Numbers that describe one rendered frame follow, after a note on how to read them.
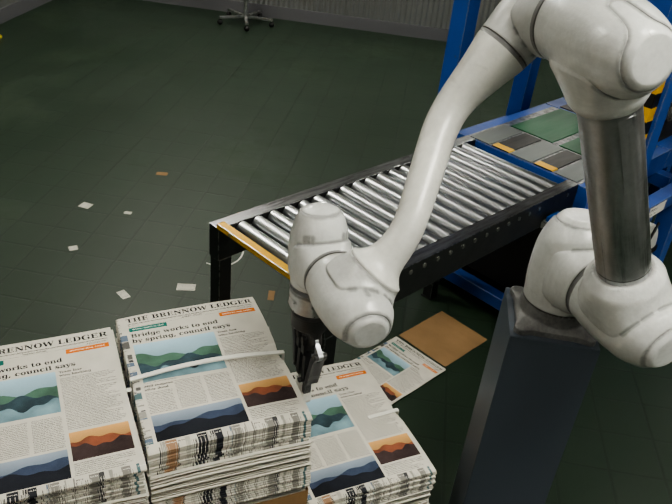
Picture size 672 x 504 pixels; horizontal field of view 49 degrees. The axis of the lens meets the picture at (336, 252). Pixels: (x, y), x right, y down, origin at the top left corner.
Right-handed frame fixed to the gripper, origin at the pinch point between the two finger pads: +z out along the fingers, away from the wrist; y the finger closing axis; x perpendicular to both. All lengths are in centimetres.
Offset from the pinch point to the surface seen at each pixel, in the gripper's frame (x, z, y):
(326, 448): 4.0, 13.1, 5.4
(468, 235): 86, 16, -67
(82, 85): 10, 96, -447
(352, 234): 49, 16, -78
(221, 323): -13.6, -10.3, -12.4
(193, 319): -18.5, -10.1, -15.4
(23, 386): -51, -10, -5
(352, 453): 8.6, 13.0, 8.5
